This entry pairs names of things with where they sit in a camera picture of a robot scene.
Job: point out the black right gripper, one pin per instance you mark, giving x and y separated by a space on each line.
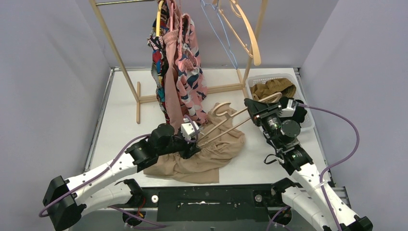
260 111

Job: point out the blue hanger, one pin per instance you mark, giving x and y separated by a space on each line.
225 42

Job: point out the brown shorts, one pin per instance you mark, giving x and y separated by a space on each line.
272 86

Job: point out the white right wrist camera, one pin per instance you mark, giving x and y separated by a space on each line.
287 107

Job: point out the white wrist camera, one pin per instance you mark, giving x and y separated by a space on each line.
287 107
189 130

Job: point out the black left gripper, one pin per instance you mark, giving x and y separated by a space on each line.
192 149

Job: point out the black shorts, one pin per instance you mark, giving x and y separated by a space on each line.
300 113

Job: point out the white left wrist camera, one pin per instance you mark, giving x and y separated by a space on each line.
189 130

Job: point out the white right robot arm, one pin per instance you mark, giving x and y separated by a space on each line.
307 193

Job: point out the yellow hanger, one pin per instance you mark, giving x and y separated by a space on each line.
158 18

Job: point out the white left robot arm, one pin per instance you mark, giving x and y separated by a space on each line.
66 201

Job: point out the white plastic basket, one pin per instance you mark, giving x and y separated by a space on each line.
309 122

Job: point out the comic print shorts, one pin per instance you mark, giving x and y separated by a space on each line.
159 65

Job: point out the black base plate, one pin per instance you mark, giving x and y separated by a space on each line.
208 203

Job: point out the beige shorts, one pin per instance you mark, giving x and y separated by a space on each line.
220 143

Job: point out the pink shark print shorts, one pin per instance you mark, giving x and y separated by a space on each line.
191 84

